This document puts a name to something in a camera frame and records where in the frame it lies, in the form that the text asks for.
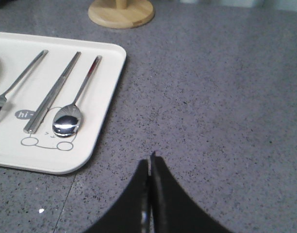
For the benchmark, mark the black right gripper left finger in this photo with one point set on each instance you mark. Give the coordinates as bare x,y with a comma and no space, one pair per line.
131,212

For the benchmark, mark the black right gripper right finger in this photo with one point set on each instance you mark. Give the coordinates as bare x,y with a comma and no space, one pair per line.
173,210

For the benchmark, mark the silver spoon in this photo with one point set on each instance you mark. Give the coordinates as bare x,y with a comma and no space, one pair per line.
69,118

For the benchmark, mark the silver fork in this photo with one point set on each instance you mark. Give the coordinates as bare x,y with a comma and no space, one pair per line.
6,98

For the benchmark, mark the beige rabbit serving tray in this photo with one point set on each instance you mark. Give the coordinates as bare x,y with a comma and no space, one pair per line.
43,151

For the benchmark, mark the wooden mug tree stand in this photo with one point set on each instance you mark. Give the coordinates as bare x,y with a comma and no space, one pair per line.
121,14

